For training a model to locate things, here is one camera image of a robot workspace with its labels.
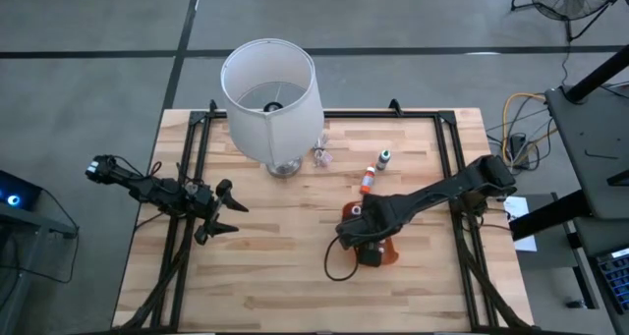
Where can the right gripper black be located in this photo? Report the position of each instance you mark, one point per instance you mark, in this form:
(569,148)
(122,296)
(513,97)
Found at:
(366,222)

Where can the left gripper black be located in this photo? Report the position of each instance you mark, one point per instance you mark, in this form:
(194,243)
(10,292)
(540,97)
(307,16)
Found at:
(206,205)

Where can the large dark red coloring bottle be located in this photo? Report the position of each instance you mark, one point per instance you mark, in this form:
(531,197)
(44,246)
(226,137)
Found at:
(356,210)

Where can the orange plastic basket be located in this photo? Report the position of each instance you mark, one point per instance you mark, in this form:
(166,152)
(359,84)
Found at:
(391,254)

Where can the large orange-red coloring bottle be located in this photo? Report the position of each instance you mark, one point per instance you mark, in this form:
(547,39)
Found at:
(367,180)

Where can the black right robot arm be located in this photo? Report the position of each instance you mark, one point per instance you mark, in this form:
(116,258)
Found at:
(442,187)

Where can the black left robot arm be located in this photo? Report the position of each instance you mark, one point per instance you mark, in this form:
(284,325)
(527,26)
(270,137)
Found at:
(147,187)

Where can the large green food coloring bottle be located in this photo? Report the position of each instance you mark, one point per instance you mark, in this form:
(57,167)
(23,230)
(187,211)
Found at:
(383,159)

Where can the table lamp with white shade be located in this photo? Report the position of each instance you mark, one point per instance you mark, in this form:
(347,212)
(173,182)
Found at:
(275,124)

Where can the white paper sheet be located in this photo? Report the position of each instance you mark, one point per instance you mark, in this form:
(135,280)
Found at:
(516,207)

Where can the black power strip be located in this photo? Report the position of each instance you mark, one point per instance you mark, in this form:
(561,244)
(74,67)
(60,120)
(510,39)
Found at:
(518,146)

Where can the black metal beam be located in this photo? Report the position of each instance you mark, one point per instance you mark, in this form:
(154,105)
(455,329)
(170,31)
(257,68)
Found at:
(545,217)

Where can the black computer with blue light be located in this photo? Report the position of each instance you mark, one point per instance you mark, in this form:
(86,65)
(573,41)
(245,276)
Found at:
(24,197)

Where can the dark grey side table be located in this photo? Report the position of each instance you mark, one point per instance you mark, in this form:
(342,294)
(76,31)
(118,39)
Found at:
(589,143)

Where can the keyboard with lit keys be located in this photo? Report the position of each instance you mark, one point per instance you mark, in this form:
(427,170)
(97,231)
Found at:
(616,281)

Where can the black vertical pole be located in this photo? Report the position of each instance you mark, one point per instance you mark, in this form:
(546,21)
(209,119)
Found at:
(599,74)

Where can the black floor fan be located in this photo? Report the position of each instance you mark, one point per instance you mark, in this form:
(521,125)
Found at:
(575,3)

